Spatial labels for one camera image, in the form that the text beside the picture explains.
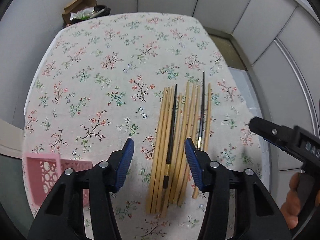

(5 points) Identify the black trash bin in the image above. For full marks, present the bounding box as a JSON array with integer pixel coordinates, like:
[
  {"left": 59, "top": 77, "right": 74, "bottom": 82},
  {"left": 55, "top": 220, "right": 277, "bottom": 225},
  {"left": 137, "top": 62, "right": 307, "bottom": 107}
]
[{"left": 85, "top": 5, "right": 111, "bottom": 19}]

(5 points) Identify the pink plastic basket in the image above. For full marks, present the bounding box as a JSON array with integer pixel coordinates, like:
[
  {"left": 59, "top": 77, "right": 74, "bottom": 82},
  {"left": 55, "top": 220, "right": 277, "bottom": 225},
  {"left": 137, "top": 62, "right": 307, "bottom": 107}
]
[{"left": 24, "top": 153, "right": 93, "bottom": 207}]

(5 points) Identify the brown cardboard box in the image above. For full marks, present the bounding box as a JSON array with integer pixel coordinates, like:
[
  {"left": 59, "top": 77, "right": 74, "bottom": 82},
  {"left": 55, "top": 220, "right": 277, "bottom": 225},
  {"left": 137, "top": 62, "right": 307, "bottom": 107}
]
[{"left": 62, "top": 0, "right": 97, "bottom": 25}]

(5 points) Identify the black chopstick gold band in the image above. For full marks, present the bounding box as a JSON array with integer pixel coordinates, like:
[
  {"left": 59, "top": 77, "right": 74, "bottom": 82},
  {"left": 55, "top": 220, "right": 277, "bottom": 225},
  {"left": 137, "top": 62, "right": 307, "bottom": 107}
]
[
  {"left": 197, "top": 72, "right": 205, "bottom": 150},
  {"left": 163, "top": 84, "right": 177, "bottom": 189}
]

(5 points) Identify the floral tablecloth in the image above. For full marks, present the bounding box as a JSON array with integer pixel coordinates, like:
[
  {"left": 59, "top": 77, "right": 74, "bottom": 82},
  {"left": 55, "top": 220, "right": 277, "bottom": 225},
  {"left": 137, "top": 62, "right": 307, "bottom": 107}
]
[{"left": 23, "top": 13, "right": 269, "bottom": 239}]

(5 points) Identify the person's right hand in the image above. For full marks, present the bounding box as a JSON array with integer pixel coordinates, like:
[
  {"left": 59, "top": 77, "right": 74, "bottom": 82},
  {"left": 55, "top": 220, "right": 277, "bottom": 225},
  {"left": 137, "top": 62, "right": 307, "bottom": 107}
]
[{"left": 280, "top": 173, "right": 301, "bottom": 229}]

